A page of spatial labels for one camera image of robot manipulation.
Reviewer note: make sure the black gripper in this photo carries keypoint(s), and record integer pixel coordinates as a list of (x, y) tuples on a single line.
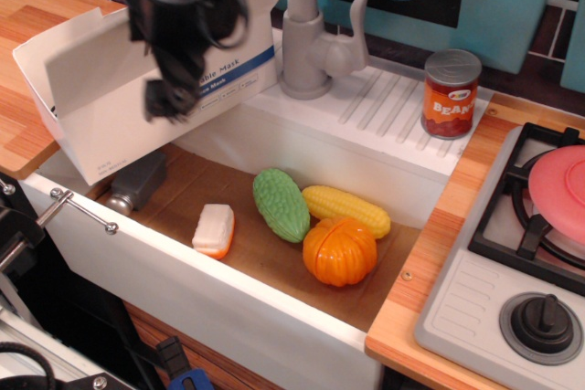
[(179, 33)]

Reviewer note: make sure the white face mask box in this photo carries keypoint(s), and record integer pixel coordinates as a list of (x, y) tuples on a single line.
[(88, 78)]

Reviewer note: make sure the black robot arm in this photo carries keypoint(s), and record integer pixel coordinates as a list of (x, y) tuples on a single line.
[(179, 33)]

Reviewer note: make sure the grey metal shaker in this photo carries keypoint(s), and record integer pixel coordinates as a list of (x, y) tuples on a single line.
[(134, 185)]

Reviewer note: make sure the white orange toy sushi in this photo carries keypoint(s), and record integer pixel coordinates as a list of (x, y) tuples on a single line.
[(214, 231)]

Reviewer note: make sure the silver towel bar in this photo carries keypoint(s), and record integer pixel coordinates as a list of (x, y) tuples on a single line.
[(63, 198)]

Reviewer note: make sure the grey toy faucet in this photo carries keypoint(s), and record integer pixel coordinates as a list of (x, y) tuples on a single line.
[(312, 57)]

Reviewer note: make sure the green toy bitter gourd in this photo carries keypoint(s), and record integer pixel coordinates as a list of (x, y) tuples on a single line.
[(281, 204)]

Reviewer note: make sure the white toy sink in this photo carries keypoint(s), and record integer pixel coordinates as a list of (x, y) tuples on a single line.
[(258, 306)]

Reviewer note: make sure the yellow toy corn cob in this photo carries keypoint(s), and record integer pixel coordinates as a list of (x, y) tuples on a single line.
[(326, 202)]

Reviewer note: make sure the orange toy pumpkin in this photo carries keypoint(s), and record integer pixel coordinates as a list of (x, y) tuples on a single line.
[(340, 251)]

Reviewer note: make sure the orange beans can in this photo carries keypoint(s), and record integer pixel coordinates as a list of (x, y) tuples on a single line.
[(451, 82)]

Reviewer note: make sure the pink pot lid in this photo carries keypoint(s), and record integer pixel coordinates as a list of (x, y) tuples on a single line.
[(556, 188)]

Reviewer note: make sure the black stove grate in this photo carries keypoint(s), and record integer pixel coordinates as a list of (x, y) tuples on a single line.
[(511, 231)]

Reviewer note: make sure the grey toy stove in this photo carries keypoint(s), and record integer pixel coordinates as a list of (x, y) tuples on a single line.
[(460, 320)]

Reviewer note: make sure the black stove knob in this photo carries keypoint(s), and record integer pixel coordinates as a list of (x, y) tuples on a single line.
[(541, 328)]

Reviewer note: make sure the blue black clamp handle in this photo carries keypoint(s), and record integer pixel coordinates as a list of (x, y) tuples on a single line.
[(181, 374)]

